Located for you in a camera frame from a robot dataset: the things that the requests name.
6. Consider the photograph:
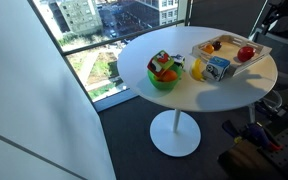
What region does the grey office chair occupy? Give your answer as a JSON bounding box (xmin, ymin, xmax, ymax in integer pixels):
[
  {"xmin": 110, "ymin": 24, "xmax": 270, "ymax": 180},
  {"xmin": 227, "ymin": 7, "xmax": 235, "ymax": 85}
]
[{"xmin": 249, "ymin": 27, "xmax": 288, "ymax": 113}]

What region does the light wooden tray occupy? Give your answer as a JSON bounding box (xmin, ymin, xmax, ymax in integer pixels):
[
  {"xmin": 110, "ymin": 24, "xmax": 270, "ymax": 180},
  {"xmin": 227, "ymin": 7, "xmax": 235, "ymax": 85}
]
[{"xmin": 191, "ymin": 34, "xmax": 273, "ymax": 77}]

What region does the large orange fruit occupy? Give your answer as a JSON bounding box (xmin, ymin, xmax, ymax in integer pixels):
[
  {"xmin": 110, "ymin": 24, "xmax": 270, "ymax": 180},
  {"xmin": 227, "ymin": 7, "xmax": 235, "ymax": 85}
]
[{"xmin": 157, "ymin": 69, "xmax": 179, "ymax": 83}]

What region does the brown wooden board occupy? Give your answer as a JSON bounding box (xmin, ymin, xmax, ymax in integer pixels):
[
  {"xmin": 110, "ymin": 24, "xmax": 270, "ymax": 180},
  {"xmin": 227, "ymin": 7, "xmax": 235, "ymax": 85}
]
[{"xmin": 217, "ymin": 139, "xmax": 285, "ymax": 180}]

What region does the blue white carton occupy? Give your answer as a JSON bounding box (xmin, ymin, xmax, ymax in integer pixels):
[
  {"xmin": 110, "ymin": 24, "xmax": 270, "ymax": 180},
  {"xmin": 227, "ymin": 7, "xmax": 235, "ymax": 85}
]
[{"xmin": 202, "ymin": 55, "xmax": 232, "ymax": 82}]

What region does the dark red plum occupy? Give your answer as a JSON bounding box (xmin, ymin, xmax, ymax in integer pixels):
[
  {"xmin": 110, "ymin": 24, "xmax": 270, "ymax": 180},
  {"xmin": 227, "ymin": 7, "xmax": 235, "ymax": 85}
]
[{"xmin": 211, "ymin": 40, "xmax": 223, "ymax": 52}]

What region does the small orange fruit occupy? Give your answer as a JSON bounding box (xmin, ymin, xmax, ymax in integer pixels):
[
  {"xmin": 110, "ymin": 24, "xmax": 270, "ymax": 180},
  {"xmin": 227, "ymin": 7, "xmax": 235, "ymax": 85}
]
[{"xmin": 202, "ymin": 43, "xmax": 216, "ymax": 55}]

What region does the green plastic bowl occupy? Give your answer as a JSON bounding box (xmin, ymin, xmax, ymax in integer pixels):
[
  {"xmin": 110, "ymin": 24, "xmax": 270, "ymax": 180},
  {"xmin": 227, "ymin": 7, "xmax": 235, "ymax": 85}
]
[{"xmin": 146, "ymin": 63, "xmax": 184, "ymax": 91}]

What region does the dark window frame rail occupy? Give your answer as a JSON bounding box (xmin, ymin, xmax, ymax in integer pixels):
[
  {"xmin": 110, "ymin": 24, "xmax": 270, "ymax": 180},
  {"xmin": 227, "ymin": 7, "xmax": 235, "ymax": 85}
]
[{"xmin": 27, "ymin": 0, "xmax": 193, "ymax": 113}]

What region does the yellow banana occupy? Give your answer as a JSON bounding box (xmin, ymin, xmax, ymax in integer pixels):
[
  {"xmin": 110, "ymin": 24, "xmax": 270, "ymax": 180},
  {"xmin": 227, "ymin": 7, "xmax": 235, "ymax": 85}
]
[{"xmin": 190, "ymin": 57, "xmax": 206, "ymax": 83}]

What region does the red apple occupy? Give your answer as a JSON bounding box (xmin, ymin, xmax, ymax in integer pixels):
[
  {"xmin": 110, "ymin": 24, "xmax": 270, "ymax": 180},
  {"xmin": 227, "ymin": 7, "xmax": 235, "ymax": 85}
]
[{"xmin": 237, "ymin": 45, "xmax": 256, "ymax": 63}]

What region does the white table pedestal base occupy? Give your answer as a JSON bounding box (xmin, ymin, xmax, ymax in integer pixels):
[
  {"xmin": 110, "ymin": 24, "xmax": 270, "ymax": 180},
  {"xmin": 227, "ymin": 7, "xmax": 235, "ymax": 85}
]
[{"xmin": 149, "ymin": 108, "xmax": 202, "ymax": 158}]

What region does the red green soft cube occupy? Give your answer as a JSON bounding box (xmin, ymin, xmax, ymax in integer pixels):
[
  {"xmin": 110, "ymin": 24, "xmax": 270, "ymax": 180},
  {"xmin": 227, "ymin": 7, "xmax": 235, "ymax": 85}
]
[{"xmin": 146, "ymin": 49, "xmax": 175, "ymax": 79}]

